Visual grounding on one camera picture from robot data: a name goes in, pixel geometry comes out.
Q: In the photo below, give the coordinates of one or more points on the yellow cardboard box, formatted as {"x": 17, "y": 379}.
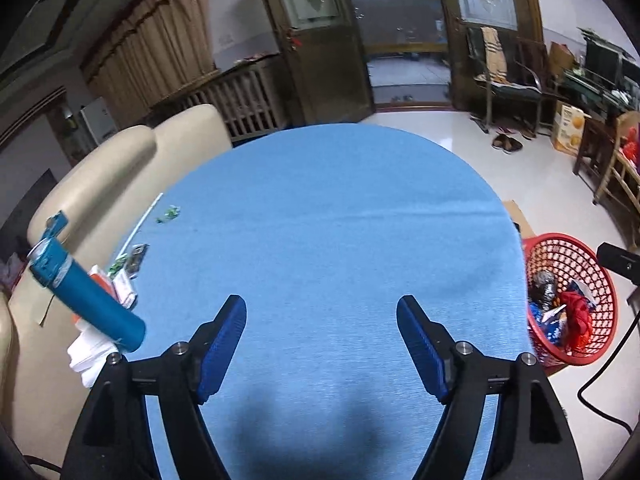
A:
{"x": 570, "y": 127}

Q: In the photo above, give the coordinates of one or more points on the wooden display shelf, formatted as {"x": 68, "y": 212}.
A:
{"x": 65, "y": 130}

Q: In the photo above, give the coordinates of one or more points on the white standing air conditioner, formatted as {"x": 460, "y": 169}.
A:
{"x": 100, "y": 120}

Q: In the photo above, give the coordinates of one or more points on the black plastic bag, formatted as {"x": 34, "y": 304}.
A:
{"x": 544, "y": 285}

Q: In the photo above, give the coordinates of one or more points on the teal thermos bottle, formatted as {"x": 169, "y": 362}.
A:
{"x": 90, "y": 300}

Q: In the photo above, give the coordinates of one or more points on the red door ornament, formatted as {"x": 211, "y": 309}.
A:
{"x": 295, "y": 40}

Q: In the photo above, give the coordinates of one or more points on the beige leather sofa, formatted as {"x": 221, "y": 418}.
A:
{"x": 125, "y": 170}

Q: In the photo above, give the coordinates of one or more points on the dark snack packet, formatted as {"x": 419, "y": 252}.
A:
{"x": 137, "y": 256}

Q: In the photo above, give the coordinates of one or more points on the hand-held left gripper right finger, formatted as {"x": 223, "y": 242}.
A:
{"x": 422, "y": 350}

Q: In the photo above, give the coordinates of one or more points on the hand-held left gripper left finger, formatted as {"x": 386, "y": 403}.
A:
{"x": 220, "y": 350}

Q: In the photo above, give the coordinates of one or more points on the wooden crib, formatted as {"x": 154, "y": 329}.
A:
{"x": 240, "y": 100}

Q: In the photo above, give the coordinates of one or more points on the black television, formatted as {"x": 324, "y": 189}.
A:
{"x": 30, "y": 200}

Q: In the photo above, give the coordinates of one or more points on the red knotted plastic bag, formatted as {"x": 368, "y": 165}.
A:
{"x": 577, "y": 315}

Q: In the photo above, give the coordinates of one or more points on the green white packet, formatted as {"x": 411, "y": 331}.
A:
{"x": 124, "y": 287}

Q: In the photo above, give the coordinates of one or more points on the beige curtain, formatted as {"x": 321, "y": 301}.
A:
{"x": 150, "y": 45}

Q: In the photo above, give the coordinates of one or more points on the wooden chair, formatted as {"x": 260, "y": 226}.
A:
{"x": 617, "y": 170}

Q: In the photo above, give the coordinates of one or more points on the blue plastic bag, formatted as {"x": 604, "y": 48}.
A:
{"x": 537, "y": 312}

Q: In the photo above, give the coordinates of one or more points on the black computer monitor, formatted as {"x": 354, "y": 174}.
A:
{"x": 602, "y": 62}

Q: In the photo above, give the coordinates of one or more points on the white tissue stack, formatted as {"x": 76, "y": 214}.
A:
{"x": 87, "y": 360}

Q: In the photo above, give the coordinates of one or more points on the flat cardboard sheet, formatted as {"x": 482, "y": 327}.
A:
{"x": 512, "y": 212}

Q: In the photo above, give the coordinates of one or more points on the brown slipper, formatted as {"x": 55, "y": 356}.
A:
{"x": 500, "y": 141}
{"x": 513, "y": 145}

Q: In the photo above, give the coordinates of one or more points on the metal frame chair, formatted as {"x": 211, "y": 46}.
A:
{"x": 510, "y": 90}

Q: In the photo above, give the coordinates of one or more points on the green candy wrapper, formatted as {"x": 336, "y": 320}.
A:
{"x": 169, "y": 214}

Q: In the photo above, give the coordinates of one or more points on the striped towel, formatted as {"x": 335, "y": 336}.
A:
{"x": 492, "y": 55}

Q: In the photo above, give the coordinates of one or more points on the red plastic basket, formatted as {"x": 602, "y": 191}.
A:
{"x": 565, "y": 255}

